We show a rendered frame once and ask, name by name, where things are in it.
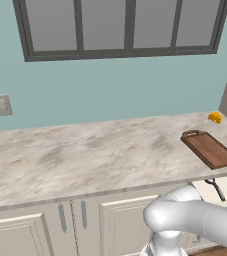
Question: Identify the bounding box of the brown wooden cutting board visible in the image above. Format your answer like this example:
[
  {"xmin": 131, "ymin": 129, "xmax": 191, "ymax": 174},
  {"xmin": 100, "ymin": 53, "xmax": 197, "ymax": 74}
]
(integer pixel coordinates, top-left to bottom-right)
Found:
[{"xmin": 180, "ymin": 129, "xmax": 227, "ymax": 171}]

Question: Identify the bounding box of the open cream drawer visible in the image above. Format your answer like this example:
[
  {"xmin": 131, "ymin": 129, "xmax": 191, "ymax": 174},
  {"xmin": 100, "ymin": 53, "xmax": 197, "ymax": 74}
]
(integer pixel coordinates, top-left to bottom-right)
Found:
[{"xmin": 188, "ymin": 171, "xmax": 227, "ymax": 210}]

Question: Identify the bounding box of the cream cupboard door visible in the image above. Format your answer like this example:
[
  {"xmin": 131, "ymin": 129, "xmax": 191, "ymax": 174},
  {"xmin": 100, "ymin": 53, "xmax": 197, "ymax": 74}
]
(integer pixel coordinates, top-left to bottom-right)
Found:
[
  {"xmin": 71, "ymin": 182, "xmax": 199, "ymax": 256},
  {"xmin": 0, "ymin": 200, "xmax": 76, "ymax": 256}
]

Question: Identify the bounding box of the grey framed window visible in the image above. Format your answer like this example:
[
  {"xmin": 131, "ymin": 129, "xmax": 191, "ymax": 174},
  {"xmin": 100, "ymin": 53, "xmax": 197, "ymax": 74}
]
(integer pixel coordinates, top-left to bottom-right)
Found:
[{"xmin": 12, "ymin": 0, "xmax": 227, "ymax": 63}]

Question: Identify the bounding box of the yellow cheese wedge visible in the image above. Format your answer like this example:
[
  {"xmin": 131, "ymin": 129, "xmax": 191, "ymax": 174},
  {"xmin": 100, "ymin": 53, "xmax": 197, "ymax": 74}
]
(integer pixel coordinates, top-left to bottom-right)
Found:
[{"xmin": 207, "ymin": 111, "xmax": 223, "ymax": 125}]

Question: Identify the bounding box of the grey cupboard handle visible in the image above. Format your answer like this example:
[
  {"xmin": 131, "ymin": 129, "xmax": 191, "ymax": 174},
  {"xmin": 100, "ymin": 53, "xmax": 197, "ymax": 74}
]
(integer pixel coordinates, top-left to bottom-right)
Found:
[
  {"xmin": 80, "ymin": 199, "xmax": 88, "ymax": 230},
  {"xmin": 57, "ymin": 202, "xmax": 68, "ymax": 234}
]

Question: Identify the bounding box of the black handled peeler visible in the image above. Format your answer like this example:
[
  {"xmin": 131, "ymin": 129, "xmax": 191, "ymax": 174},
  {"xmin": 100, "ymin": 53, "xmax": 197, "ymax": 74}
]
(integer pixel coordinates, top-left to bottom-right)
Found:
[{"xmin": 204, "ymin": 178, "xmax": 226, "ymax": 202}]

